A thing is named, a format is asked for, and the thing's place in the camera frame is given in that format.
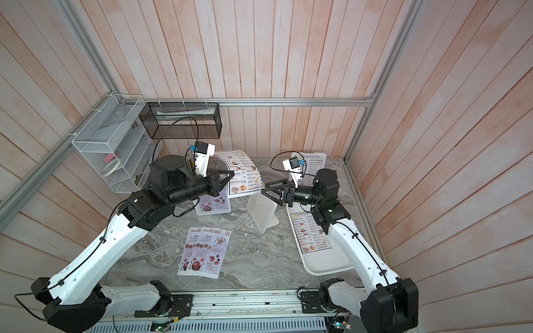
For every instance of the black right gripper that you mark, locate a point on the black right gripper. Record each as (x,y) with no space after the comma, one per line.
(288,194)

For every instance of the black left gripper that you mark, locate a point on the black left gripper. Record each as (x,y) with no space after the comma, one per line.
(214,182)

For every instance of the white menu holder front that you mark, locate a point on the white menu holder front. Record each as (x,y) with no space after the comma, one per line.
(314,164)

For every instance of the white menu holder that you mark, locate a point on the white menu holder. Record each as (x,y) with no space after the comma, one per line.
(262,211)
(314,164)
(214,205)

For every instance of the red special menu sheet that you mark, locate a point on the red special menu sheet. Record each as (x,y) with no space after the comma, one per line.
(187,254)
(209,252)

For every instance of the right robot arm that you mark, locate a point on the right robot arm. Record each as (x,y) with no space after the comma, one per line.
(386,303)

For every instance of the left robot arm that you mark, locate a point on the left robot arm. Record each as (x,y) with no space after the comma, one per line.
(74,300)

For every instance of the white menu holder back right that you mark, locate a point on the white menu holder back right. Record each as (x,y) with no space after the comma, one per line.
(262,211)

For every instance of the white menu holder back left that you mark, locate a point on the white menu holder back left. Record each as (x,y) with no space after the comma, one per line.
(214,205)

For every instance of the dim sum menu in tray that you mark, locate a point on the dim sum menu in tray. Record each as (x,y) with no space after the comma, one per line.
(311,237)

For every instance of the white plastic tray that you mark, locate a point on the white plastic tray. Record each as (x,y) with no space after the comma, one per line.
(321,263)

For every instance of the black mesh basket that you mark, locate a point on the black mesh basket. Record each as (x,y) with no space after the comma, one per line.
(182,120)

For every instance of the white tape roll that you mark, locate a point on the white tape roll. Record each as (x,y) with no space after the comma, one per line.
(111,167)

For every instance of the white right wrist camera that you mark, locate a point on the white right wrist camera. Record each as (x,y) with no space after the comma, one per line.
(295,166)

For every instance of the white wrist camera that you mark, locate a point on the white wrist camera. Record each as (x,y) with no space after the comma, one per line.
(202,152)
(295,166)

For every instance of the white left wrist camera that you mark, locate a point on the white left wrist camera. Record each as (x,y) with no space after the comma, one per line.
(202,152)

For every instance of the white wire shelf rack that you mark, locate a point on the white wire shelf rack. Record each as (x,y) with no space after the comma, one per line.
(114,130)

